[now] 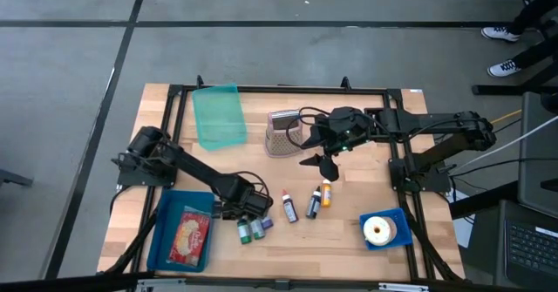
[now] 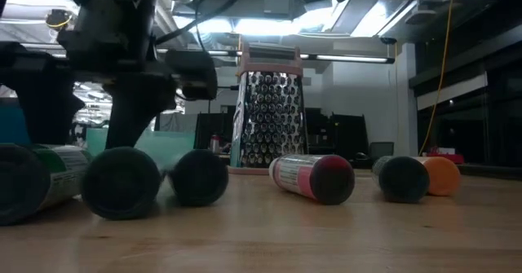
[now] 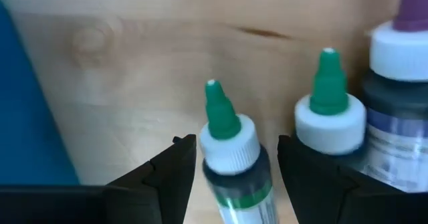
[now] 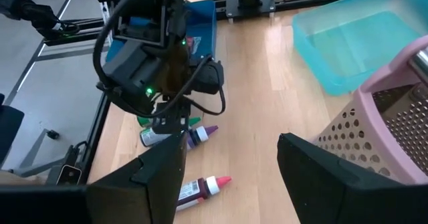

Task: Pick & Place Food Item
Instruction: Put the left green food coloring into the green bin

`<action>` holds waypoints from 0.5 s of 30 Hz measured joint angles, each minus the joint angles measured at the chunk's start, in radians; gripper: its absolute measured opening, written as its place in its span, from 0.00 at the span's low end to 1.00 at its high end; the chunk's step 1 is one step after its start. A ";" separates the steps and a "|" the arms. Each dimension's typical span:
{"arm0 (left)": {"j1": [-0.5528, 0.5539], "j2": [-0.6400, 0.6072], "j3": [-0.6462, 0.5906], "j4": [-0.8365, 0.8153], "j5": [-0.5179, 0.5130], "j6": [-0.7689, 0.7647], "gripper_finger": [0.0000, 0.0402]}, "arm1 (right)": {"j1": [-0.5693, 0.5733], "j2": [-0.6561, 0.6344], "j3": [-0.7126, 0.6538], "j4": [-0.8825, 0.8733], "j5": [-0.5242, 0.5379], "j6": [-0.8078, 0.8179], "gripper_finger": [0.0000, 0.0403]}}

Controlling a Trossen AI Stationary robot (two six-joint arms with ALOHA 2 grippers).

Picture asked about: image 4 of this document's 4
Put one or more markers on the red paint bottle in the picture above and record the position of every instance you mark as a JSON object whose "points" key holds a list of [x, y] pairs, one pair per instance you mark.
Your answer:
{"points": [[200, 190]]}

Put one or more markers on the teal translucent plastic bin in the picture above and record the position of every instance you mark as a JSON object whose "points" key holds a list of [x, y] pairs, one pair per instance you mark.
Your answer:
{"points": [[351, 40]]}

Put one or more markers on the large dark blue bin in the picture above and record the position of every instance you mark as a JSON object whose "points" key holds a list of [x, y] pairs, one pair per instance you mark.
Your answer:
{"points": [[204, 23]]}

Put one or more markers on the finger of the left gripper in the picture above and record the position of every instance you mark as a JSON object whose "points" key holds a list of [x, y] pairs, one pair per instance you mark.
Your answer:
{"points": [[170, 120]]}

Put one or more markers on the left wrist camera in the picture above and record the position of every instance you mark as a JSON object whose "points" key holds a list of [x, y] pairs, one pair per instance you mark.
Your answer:
{"points": [[207, 78]]}

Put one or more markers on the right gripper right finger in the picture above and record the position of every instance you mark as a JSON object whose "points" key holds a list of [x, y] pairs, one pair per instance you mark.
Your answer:
{"points": [[334, 197]]}

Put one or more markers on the small black floor object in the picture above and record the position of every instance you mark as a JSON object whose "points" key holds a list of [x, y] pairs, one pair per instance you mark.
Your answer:
{"points": [[53, 134]]}

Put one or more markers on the green paint bottle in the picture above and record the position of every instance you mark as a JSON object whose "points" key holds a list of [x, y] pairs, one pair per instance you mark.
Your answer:
{"points": [[154, 137], [195, 121]]}

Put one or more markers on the small black device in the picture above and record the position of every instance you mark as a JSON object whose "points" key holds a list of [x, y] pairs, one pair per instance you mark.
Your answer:
{"points": [[68, 175]]}

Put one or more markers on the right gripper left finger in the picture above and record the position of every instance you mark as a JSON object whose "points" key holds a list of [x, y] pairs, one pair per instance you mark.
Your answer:
{"points": [[150, 190]]}

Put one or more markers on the pink metal box grater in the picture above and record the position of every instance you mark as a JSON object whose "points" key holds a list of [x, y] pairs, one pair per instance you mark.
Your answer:
{"points": [[368, 117]]}

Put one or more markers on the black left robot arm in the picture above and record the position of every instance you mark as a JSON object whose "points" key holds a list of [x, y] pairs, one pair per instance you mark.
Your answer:
{"points": [[133, 0]]}

